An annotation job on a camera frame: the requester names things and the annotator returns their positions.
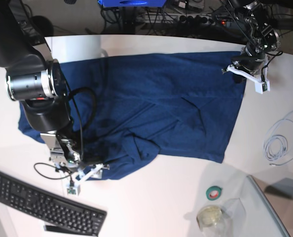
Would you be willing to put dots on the black power strip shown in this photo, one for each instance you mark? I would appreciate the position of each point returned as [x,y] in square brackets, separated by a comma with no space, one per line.
[201,19]

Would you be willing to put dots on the green electrical tape roll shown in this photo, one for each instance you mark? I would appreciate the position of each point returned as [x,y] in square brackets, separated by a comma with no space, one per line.
[213,192]

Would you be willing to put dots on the glass panel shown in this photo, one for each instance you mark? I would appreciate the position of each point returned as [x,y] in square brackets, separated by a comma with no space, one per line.
[278,190]

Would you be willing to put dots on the black computer keyboard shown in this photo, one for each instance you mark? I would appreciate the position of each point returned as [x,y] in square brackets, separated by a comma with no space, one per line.
[63,215]

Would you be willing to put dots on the clear glass jar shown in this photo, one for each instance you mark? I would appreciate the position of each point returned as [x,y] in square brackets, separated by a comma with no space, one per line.
[211,221]

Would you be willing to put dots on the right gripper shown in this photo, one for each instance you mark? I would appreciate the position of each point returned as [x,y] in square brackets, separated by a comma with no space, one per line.
[71,161]

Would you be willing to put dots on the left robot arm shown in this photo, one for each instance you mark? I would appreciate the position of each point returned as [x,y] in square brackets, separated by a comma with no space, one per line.
[263,42]

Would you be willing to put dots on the dark blue t-shirt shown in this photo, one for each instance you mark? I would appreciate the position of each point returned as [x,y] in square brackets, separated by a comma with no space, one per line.
[141,106]

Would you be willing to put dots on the blue box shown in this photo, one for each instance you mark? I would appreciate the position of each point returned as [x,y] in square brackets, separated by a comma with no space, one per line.
[139,3]

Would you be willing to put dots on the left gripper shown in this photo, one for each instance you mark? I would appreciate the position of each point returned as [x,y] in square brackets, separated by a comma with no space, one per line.
[249,62]

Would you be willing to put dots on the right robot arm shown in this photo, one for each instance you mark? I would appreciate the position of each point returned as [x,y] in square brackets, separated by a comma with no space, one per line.
[35,79]

